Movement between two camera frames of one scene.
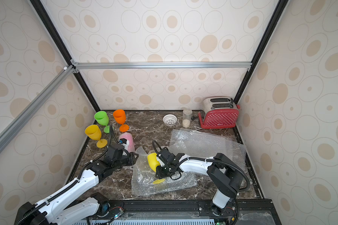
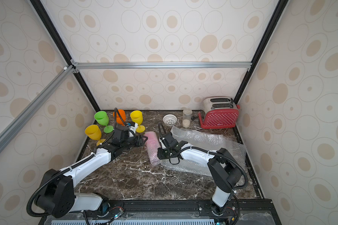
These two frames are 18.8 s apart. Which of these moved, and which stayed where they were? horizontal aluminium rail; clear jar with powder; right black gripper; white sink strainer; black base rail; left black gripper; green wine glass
Moved: left black gripper; right black gripper
Stayed: horizontal aluminium rail; clear jar with powder; green wine glass; black base rail; white sink strainer
